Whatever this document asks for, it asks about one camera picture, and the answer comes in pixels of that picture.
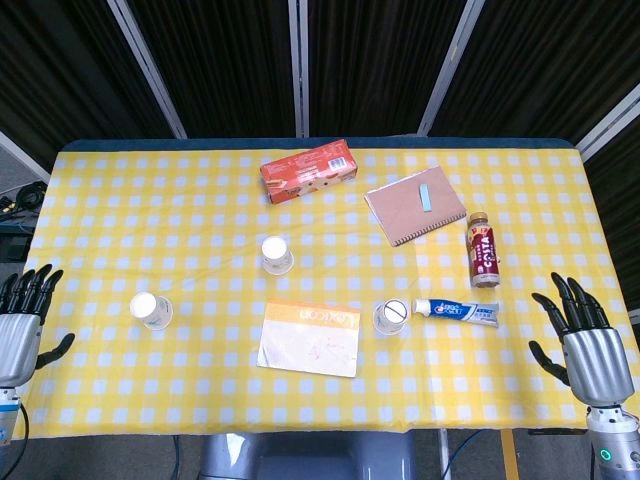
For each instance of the white table leg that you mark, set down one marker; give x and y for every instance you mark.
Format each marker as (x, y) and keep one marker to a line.
(443, 455)

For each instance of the yellow white checkered tablecloth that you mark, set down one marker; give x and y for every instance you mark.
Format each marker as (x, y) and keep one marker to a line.
(200, 240)

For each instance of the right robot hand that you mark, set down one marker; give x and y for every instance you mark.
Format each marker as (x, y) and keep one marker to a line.
(597, 360)

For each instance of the orange snack box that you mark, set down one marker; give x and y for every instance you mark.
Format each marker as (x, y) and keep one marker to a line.
(307, 172)

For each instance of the blue white toothpaste tube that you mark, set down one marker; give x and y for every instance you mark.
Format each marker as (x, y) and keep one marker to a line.
(455, 311)

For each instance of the light blue eraser strip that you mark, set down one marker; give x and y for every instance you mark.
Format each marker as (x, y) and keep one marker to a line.
(425, 198)

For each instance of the brown spiral notebook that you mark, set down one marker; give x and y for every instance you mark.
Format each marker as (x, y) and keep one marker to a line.
(405, 210)

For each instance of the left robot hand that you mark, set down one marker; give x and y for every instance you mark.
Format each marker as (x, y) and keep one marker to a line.
(17, 345)

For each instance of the white paper cup green print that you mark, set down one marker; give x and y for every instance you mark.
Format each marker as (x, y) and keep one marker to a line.
(152, 312)

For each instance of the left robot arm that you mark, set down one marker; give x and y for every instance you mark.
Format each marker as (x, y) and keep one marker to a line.
(7, 415)

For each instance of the white paper cup line mark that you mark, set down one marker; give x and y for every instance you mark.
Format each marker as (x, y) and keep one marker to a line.
(391, 316)

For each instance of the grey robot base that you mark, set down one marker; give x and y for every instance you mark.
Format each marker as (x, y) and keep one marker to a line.
(310, 457)

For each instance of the white partition frame post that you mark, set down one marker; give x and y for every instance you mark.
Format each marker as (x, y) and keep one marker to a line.
(150, 70)
(447, 70)
(22, 155)
(299, 70)
(607, 122)

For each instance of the plain white paper cup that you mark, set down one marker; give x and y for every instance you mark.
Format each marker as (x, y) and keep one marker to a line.
(276, 255)

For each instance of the yellow white paper card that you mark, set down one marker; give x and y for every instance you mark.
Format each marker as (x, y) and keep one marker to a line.
(310, 345)

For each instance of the red Costa coffee bottle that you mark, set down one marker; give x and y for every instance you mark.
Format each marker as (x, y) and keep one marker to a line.
(484, 255)

